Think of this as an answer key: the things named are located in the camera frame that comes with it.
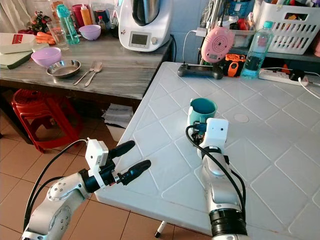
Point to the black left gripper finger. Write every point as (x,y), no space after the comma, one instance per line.
(136,172)
(124,149)

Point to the teal ceramic mug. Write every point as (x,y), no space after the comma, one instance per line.
(200,115)

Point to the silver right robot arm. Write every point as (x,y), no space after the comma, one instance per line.
(217,185)

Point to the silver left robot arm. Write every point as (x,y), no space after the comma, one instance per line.
(60,200)

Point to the stack of white paper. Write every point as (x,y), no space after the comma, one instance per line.
(117,116)

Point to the black handheld controller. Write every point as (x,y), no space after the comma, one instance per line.
(200,71)

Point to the grey wooden table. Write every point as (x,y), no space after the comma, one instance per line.
(110,90)

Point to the orange and black device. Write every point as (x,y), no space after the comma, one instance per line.
(234,65)

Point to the steel spoon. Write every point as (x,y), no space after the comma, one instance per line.
(91,76)

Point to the white plastic table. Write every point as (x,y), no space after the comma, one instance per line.
(270,165)

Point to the pink round radio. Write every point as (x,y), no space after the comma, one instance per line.
(217,45)

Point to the steel fork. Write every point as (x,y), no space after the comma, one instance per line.
(84,74)

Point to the red plastic stool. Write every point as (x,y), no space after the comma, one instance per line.
(40,107)

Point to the white power strip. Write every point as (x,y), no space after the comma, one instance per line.
(277,75)

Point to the clear teal-capped water bottle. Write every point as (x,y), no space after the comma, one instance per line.
(256,52)

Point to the white charger adapter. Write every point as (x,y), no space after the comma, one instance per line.
(200,32)

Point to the shallow steel bowl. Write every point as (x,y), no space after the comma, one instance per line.
(64,69)

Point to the clear plastic container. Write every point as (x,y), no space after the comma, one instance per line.
(245,37)

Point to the white food processor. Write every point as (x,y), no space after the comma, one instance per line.
(140,39)

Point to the large purple plastic bowl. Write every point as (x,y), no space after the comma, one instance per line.
(46,57)

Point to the small purple plastic bowl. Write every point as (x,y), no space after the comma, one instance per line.
(90,32)

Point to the blue plastic container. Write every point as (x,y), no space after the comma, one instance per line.
(240,7)

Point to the green cutting board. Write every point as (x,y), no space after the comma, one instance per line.
(12,61)

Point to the clear drinking glass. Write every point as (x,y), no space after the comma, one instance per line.
(58,36)

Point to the white plastic basket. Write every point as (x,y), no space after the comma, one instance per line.
(290,30)

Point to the green drinking bottle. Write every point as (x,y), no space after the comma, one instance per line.
(69,26)

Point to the orange carrots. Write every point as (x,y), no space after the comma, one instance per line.
(45,37)

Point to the orange bottle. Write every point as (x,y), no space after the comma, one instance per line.
(86,16)

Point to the white rectangular dish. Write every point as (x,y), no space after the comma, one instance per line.
(15,44)

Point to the red container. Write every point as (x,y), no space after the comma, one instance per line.
(76,15)

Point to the small flower plant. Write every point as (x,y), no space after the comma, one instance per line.
(41,22)

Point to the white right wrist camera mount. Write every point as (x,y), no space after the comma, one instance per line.
(216,132)

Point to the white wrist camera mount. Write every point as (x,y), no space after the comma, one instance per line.
(216,132)
(95,152)

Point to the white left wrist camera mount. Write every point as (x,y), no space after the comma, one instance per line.
(95,152)

